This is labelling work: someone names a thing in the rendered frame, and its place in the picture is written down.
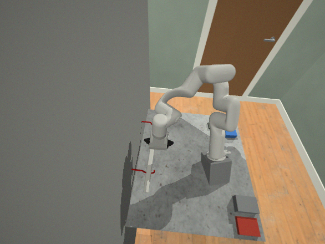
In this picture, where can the blue block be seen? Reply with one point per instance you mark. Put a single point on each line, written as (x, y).
(230, 134)

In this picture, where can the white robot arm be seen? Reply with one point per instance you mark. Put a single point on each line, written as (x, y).
(219, 75)

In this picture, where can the red flat square panel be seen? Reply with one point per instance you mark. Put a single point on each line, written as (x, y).
(247, 226)

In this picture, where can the grey wall panel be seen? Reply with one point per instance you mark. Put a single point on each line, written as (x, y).
(74, 90)

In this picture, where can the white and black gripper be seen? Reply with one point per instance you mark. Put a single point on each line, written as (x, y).
(166, 141)

